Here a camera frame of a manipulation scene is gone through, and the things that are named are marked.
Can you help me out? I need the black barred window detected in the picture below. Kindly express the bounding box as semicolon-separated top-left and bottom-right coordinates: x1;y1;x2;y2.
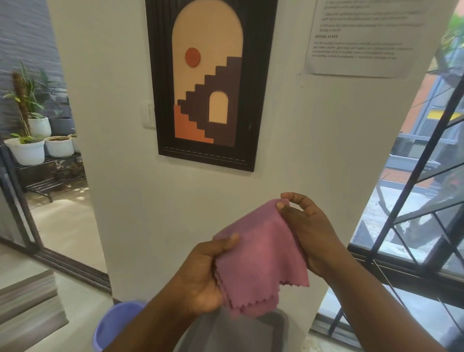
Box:
311;76;464;352

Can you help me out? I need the person's right hand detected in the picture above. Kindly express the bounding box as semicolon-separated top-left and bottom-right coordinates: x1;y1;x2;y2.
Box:
276;192;347;280

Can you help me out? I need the pink cloth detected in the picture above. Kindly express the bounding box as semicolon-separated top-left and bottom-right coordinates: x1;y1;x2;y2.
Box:
212;198;311;319

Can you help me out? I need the person's left forearm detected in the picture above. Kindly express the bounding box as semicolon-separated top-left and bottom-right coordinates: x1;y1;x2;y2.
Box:
103;293;203;352

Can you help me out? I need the grey striped doormat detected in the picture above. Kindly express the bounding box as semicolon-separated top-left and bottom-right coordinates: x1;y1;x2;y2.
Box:
0;269;70;352

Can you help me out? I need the blue waste bin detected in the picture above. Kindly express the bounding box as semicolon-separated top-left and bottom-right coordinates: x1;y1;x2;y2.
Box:
92;301;145;352

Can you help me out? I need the person's right forearm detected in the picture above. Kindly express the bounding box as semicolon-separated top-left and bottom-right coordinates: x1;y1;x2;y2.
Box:
322;250;447;352

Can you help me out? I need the grey outdoor plant pot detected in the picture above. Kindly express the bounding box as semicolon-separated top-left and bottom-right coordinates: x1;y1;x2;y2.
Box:
49;115;76;137

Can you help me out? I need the white paper notice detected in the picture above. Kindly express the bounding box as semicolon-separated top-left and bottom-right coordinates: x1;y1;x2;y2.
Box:
304;0;430;79

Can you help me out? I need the black plant stand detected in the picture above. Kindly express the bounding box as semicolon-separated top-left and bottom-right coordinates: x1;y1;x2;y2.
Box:
14;154;87;203

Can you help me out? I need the dark picture frame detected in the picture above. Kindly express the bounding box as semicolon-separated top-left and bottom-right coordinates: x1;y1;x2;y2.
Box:
145;0;279;173

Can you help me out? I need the white wall switch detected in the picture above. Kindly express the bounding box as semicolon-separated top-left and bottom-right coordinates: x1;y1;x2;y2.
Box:
142;101;157;130

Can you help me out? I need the person's left hand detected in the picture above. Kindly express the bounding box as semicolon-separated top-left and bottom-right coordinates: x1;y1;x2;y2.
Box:
177;233;241;316

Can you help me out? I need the grey plastic tray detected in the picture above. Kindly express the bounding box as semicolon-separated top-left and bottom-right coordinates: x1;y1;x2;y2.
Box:
174;308;290;352

